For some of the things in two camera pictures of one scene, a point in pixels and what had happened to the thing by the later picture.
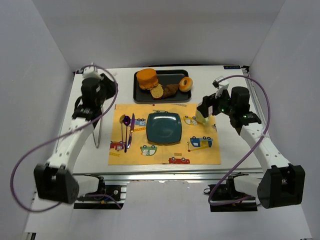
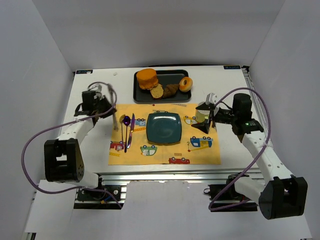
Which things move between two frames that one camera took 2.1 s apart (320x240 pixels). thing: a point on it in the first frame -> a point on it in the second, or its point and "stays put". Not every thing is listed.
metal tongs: [97, 145] -> [109, 86]
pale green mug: [200, 118] stays put
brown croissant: [170, 90] stays put
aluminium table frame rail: [213, 177] stays put
